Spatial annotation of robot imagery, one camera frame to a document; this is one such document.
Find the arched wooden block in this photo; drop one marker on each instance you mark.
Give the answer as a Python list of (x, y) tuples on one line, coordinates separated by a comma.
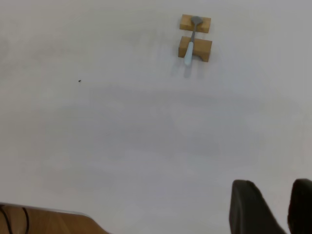
[(204, 47)]

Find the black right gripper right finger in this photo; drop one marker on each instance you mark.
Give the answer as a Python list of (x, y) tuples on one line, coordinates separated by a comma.
[(302, 207)]

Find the flat rectangular wooden block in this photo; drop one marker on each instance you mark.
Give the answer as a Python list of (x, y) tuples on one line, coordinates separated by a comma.
[(185, 24)]

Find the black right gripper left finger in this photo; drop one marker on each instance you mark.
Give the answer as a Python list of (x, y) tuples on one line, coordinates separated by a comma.
[(251, 209)]

